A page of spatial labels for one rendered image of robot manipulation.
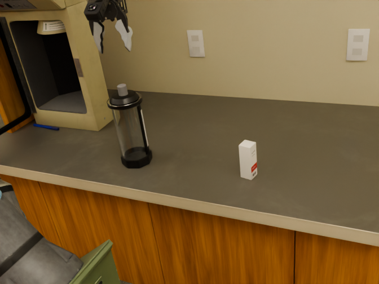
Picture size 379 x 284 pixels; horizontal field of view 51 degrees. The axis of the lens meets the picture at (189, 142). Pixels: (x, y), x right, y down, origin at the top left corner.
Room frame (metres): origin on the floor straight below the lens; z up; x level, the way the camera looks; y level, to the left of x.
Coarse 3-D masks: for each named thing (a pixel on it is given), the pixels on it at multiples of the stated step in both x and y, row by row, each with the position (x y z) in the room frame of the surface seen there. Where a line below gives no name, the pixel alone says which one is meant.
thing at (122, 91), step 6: (120, 84) 1.16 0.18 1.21; (120, 90) 1.13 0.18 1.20; (126, 90) 1.14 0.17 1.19; (132, 90) 1.17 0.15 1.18; (114, 96) 1.14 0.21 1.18; (120, 96) 1.13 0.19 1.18; (126, 96) 1.13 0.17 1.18; (132, 96) 1.12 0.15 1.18; (138, 96) 1.14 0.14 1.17; (114, 102) 1.11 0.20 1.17; (120, 102) 1.11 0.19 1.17; (126, 102) 1.10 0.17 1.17
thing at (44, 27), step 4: (40, 20) 1.52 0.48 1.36; (44, 20) 1.50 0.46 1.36; (48, 20) 1.49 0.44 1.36; (52, 20) 1.49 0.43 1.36; (56, 20) 1.49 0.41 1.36; (60, 20) 1.49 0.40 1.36; (40, 24) 1.51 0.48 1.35; (44, 24) 1.50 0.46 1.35; (48, 24) 1.49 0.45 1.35; (52, 24) 1.49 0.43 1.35; (56, 24) 1.48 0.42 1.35; (60, 24) 1.49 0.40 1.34; (40, 28) 1.51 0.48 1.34; (44, 28) 1.49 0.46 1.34; (48, 28) 1.48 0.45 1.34; (52, 28) 1.48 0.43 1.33; (56, 28) 1.48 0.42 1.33; (60, 28) 1.48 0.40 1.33; (64, 28) 1.48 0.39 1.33; (40, 32) 1.50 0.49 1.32; (44, 32) 1.49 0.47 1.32; (48, 32) 1.48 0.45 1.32; (52, 32) 1.48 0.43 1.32; (56, 32) 1.47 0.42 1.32; (60, 32) 1.47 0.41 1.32
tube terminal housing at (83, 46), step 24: (72, 0) 1.44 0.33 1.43; (72, 24) 1.41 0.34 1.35; (72, 48) 1.42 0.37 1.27; (96, 48) 1.50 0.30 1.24; (24, 72) 1.54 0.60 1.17; (96, 72) 1.47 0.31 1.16; (96, 96) 1.44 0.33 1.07; (48, 120) 1.52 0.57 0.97; (72, 120) 1.46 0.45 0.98; (96, 120) 1.41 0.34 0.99
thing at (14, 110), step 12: (0, 48) 1.50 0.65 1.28; (0, 60) 1.48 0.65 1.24; (0, 72) 1.47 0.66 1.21; (0, 84) 1.45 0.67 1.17; (12, 84) 1.50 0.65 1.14; (0, 96) 1.44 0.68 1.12; (12, 96) 1.48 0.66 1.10; (0, 108) 1.42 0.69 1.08; (12, 108) 1.47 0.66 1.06; (24, 108) 1.51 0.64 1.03; (0, 120) 1.40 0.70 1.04; (12, 120) 1.45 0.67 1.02
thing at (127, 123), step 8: (112, 104) 1.11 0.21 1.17; (128, 104) 1.10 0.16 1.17; (112, 112) 1.13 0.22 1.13; (120, 112) 1.10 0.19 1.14; (128, 112) 1.10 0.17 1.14; (136, 112) 1.12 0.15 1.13; (120, 120) 1.10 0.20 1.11; (128, 120) 1.10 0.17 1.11; (136, 120) 1.11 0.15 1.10; (120, 128) 1.11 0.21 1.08; (128, 128) 1.10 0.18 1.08; (136, 128) 1.11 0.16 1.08; (120, 136) 1.11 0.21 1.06; (128, 136) 1.10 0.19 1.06; (136, 136) 1.11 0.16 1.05; (120, 144) 1.12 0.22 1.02; (128, 144) 1.10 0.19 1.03; (136, 144) 1.10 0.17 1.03; (128, 152) 1.10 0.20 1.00; (136, 152) 1.10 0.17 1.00; (144, 152) 1.12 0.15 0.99; (128, 160) 1.11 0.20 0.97
